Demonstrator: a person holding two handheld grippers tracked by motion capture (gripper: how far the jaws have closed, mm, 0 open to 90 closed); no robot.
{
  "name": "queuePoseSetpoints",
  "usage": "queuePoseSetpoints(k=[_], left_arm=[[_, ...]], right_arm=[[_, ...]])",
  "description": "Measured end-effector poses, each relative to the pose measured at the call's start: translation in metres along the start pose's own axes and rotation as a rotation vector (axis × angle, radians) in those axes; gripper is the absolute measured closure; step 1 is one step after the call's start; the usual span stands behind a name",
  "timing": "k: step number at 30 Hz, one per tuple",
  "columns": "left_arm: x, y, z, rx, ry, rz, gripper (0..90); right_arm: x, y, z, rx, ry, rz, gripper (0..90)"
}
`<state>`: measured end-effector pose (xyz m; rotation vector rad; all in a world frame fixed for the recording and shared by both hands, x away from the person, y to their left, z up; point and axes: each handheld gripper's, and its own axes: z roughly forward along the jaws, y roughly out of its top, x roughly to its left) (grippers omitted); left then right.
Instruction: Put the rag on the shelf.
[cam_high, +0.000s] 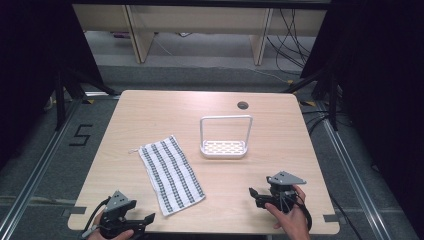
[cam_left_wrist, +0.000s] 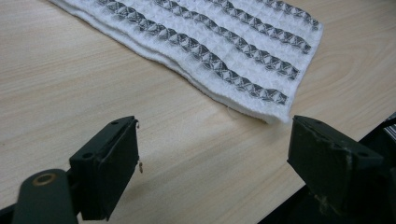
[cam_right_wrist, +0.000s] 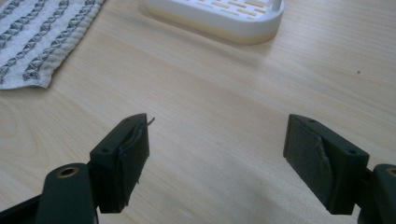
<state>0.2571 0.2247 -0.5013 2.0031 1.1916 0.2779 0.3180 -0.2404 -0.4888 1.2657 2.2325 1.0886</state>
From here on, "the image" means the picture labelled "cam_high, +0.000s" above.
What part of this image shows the dark curtain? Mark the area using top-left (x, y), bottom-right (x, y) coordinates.
top-left (300, 0), bottom-right (424, 231)
top-left (0, 0), bottom-right (105, 169)

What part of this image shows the white towel rack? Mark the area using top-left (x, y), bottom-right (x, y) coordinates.
top-left (199, 114), bottom-right (254, 160)

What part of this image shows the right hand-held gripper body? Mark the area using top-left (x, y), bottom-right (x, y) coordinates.
top-left (265, 171), bottom-right (307, 213)

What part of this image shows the person's right hand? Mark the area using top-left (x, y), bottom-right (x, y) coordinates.
top-left (264, 184), bottom-right (311, 240)

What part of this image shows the white grey striped towel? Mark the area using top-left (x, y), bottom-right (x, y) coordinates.
top-left (129, 134), bottom-right (207, 217)

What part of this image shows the beige wooden desk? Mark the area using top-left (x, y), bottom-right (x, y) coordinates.
top-left (72, 4), bottom-right (328, 66)

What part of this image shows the person's left hand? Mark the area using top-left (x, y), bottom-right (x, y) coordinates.
top-left (87, 214), bottom-right (135, 240)

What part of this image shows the aluminium floor rail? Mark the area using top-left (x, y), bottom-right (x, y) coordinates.
top-left (0, 96), bottom-right (85, 240)
top-left (318, 99), bottom-right (393, 240)

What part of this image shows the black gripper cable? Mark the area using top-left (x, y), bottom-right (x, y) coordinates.
top-left (81, 197), bottom-right (112, 238)
top-left (293, 191), bottom-right (314, 232)

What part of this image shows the bundle of black cables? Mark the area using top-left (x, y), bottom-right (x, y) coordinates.
top-left (265, 8), bottom-right (316, 75)

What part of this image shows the black metal stand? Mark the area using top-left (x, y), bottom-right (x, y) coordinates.
top-left (283, 68), bottom-right (342, 132)
top-left (53, 68), bottom-right (118, 132)

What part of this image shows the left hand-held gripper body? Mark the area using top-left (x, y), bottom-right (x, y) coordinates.
top-left (99, 190), bottom-right (145, 240)

